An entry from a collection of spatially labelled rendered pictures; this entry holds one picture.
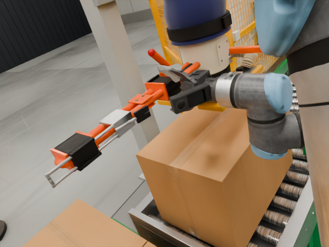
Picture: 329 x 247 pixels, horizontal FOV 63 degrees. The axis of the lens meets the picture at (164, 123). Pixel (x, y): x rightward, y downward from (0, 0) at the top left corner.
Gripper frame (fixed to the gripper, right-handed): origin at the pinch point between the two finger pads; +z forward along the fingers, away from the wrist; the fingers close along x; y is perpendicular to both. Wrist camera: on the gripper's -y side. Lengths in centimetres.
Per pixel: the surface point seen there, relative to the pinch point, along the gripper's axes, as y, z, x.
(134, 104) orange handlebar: -10.2, 2.3, 0.4
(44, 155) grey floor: 33, 274, -123
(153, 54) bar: 1.1, 0.2, 11.2
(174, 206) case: -4, 9, -52
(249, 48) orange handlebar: 30.8, -15.1, 0.8
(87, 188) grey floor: 19, 157, -123
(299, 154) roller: 64, -19, -69
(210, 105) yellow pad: 11.0, -8.5, -11.0
